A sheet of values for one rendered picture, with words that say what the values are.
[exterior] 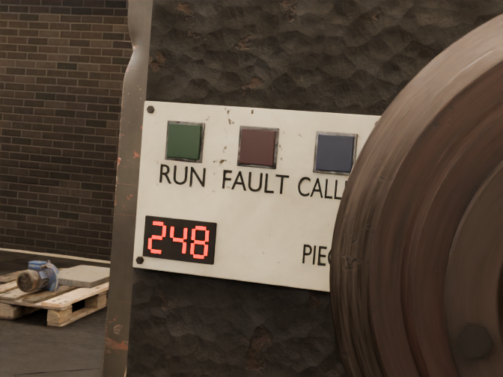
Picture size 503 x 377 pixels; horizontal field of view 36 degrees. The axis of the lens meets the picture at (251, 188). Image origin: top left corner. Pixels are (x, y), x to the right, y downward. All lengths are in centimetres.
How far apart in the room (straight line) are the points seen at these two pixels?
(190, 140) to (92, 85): 679
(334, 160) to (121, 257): 280
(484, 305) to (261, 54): 39
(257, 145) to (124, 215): 273
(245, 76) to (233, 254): 19
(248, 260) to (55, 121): 699
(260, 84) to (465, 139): 28
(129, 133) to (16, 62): 461
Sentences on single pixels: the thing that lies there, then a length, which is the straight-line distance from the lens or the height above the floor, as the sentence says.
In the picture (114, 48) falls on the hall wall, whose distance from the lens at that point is 754.
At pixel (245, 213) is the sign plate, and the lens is 81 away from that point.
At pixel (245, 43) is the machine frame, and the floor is 131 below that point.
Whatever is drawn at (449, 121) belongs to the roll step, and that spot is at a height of 123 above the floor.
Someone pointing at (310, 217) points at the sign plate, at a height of 113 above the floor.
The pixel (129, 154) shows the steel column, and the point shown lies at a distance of 349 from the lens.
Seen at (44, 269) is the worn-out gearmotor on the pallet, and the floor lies 29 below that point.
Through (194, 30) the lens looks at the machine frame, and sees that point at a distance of 85.
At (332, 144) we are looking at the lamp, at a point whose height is 121.
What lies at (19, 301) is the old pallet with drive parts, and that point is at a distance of 516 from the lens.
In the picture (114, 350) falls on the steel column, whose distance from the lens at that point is 362.
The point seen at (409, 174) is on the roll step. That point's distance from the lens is 63.
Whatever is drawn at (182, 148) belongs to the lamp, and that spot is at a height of 119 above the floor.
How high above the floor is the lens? 120
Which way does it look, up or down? 3 degrees down
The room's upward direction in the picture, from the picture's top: 5 degrees clockwise
